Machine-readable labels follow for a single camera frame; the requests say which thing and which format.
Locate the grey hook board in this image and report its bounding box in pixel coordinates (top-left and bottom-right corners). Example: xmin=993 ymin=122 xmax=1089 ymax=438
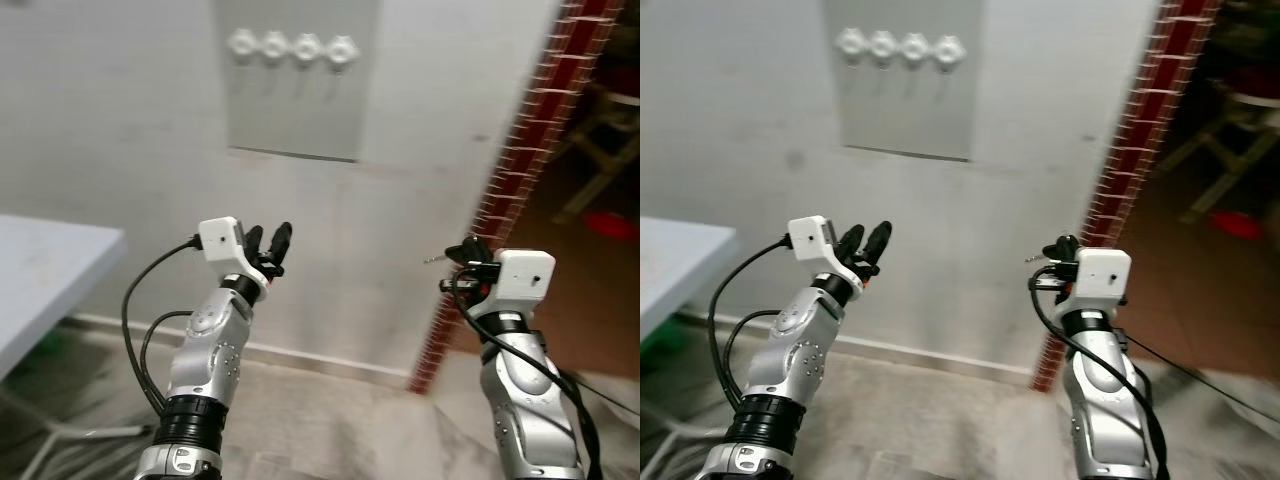
xmin=211 ymin=0 xmax=382 ymax=164
xmin=821 ymin=0 xmax=987 ymax=164

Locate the red floor object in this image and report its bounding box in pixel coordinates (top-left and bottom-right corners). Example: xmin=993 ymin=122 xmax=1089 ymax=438
xmin=1207 ymin=209 xmax=1264 ymax=242
xmin=583 ymin=209 xmax=640 ymax=242

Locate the wooden stool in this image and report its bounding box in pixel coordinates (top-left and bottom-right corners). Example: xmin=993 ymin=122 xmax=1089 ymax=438
xmin=553 ymin=85 xmax=641 ymax=224
xmin=1158 ymin=78 xmax=1280 ymax=224

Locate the white table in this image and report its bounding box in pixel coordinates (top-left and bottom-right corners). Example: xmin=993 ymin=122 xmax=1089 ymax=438
xmin=0 ymin=214 xmax=151 ymax=443
xmin=640 ymin=214 xmax=742 ymax=441

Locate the green object under table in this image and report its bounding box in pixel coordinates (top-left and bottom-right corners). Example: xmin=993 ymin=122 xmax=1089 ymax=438
xmin=640 ymin=318 xmax=693 ymax=353

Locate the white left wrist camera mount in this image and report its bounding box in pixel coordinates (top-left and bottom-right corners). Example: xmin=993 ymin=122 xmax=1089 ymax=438
xmin=786 ymin=214 xmax=865 ymax=300
xmin=196 ymin=216 xmax=272 ymax=298

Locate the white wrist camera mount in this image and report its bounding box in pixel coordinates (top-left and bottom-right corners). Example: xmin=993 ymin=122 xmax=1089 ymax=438
xmin=468 ymin=249 xmax=557 ymax=323
xmin=196 ymin=216 xmax=272 ymax=298
xmin=786 ymin=214 xmax=865 ymax=300
xmin=1058 ymin=247 xmax=1134 ymax=315

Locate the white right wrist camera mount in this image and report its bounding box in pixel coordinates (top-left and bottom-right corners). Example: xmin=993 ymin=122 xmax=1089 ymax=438
xmin=1058 ymin=247 xmax=1134 ymax=315
xmin=468 ymin=249 xmax=557 ymax=323

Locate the red brick wall strip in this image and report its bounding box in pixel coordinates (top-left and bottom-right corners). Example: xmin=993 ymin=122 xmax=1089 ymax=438
xmin=407 ymin=0 xmax=627 ymax=395
xmin=1029 ymin=0 xmax=1224 ymax=395

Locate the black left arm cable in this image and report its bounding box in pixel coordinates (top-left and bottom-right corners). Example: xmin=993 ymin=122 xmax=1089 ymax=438
xmin=121 ymin=237 xmax=202 ymax=413
xmin=707 ymin=237 xmax=792 ymax=413

